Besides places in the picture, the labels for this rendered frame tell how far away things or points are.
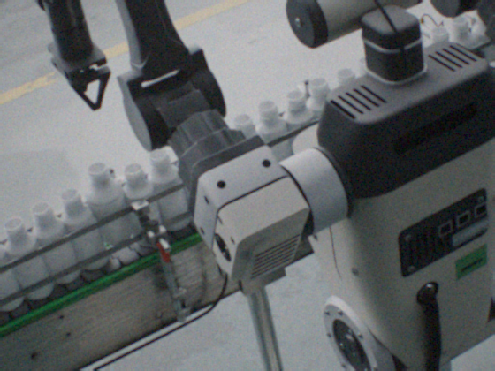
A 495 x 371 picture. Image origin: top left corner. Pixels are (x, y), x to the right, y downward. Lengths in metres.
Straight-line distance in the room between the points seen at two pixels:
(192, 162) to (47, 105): 3.44
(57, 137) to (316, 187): 3.24
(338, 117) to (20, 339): 0.97
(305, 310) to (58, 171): 1.31
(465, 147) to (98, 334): 0.99
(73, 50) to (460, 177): 0.66
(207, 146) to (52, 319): 0.87
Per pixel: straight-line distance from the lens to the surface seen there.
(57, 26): 1.61
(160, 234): 1.89
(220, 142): 1.17
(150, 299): 2.04
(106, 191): 1.90
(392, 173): 1.20
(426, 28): 2.39
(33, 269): 1.92
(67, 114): 4.48
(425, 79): 1.21
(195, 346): 3.22
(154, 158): 1.97
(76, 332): 2.01
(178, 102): 1.21
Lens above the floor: 2.23
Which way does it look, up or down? 36 degrees down
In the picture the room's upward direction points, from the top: 12 degrees counter-clockwise
